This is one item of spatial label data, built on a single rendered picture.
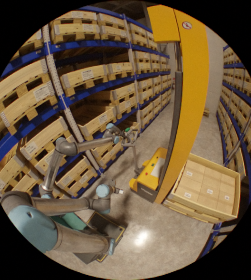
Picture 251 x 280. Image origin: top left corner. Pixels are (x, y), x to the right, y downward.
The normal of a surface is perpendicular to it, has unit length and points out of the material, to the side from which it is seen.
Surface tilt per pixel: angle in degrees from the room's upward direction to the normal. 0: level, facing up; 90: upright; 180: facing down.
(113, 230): 0
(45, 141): 90
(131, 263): 0
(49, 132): 90
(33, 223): 83
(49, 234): 83
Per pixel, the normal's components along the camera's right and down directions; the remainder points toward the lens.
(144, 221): -0.15, -0.75
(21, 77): 0.78, 0.31
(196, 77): -0.61, 0.58
